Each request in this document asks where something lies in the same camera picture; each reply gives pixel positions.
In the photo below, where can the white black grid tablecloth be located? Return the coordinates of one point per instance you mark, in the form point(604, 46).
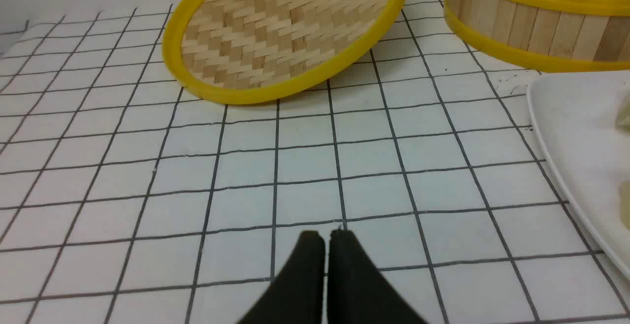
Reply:
point(127, 200)

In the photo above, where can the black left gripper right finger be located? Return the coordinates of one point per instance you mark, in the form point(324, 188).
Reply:
point(357, 292)

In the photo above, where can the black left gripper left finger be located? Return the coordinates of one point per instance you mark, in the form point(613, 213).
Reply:
point(295, 296)

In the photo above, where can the bamboo steamer basket yellow rim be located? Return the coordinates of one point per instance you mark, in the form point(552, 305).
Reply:
point(546, 35)

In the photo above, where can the woven bamboo steamer lid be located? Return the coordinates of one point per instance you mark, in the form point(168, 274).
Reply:
point(253, 51)

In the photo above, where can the white square plate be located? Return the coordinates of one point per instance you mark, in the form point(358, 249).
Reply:
point(573, 115)

